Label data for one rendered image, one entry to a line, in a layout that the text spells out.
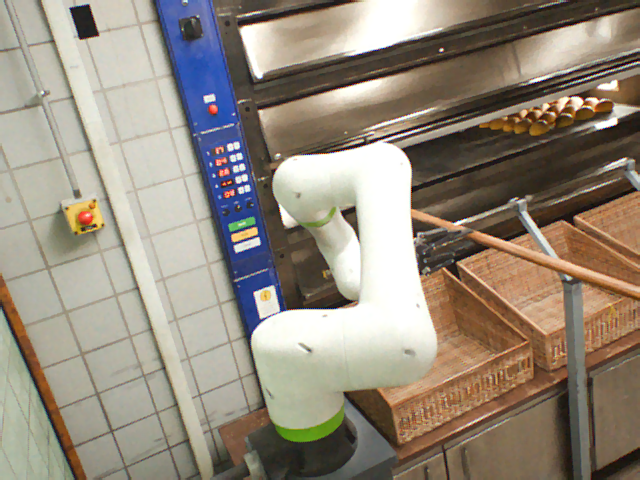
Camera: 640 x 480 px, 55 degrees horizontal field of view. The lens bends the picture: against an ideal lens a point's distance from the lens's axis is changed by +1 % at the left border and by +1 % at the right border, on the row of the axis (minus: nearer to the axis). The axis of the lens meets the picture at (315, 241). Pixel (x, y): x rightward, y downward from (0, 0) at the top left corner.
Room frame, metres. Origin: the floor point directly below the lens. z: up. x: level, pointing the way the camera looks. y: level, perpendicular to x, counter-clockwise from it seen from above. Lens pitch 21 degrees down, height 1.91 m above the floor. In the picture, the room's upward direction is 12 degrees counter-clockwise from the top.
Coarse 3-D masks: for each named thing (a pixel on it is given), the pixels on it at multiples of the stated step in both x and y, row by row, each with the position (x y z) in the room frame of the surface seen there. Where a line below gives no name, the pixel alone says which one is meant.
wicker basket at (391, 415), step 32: (448, 288) 2.13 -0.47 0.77; (448, 320) 2.10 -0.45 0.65; (448, 352) 1.97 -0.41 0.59; (480, 352) 1.93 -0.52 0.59; (512, 352) 1.70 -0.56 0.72; (416, 384) 1.81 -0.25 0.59; (448, 384) 1.61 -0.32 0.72; (480, 384) 1.75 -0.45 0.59; (512, 384) 1.70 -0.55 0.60; (384, 416) 1.60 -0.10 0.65; (416, 416) 1.65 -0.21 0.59; (448, 416) 1.61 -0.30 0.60
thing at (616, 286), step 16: (432, 224) 1.78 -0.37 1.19; (448, 224) 1.72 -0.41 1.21; (480, 240) 1.58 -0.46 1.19; (496, 240) 1.53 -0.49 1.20; (528, 256) 1.42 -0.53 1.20; (544, 256) 1.38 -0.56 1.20; (560, 272) 1.32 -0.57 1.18; (576, 272) 1.28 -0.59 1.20; (592, 272) 1.26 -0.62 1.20; (608, 288) 1.20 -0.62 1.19; (624, 288) 1.17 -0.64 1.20
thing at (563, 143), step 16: (592, 128) 2.50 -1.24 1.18; (608, 128) 2.49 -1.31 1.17; (624, 128) 2.52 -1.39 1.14; (544, 144) 2.42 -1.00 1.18; (560, 144) 2.40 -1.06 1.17; (576, 144) 2.43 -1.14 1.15; (496, 160) 2.34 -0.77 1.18; (512, 160) 2.32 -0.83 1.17; (528, 160) 2.35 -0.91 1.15; (448, 176) 2.26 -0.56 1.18; (464, 176) 2.24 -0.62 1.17; (480, 176) 2.27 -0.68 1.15; (416, 192) 2.17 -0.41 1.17; (432, 192) 2.19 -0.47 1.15; (352, 208) 2.13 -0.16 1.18; (288, 240) 1.99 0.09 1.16
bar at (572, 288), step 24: (600, 168) 2.01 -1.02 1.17; (624, 168) 2.03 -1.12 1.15; (552, 192) 1.92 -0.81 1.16; (480, 216) 1.82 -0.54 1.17; (528, 216) 1.85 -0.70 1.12; (576, 288) 1.66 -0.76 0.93; (576, 312) 1.66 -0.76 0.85; (576, 336) 1.66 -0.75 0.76; (576, 360) 1.66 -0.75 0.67; (576, 384) 1.66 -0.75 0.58; (576, 408) 1.66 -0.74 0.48; (576, 432) 1.67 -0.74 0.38; (576, 456) 1.67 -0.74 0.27
